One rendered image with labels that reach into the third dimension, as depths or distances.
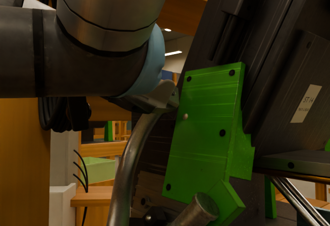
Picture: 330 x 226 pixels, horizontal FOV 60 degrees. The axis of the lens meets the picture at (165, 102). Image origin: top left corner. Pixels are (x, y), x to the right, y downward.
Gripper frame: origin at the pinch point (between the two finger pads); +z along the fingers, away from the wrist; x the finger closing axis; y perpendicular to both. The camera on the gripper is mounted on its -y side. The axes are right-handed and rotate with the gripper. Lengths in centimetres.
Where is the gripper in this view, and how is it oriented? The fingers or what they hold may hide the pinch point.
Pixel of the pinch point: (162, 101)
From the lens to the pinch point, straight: 47.4
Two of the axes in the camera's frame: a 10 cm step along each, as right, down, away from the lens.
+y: 5.9, -7.0, -4.0
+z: 7.5, 2.9, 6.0
